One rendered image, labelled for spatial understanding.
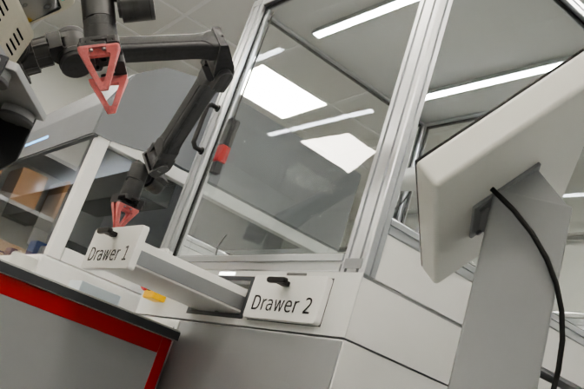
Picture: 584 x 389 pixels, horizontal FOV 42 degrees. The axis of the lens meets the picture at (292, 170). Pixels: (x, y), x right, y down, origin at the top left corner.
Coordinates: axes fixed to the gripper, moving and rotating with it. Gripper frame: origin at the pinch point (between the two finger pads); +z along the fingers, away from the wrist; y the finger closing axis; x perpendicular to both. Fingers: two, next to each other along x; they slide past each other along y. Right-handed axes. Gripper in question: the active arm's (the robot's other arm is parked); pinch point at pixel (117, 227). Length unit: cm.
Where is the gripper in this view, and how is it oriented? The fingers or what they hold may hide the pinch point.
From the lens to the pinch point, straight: 225.8
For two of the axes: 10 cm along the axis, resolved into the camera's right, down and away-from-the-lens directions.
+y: -6.1, 0.7, 7.9
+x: -7.4, -4.1, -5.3
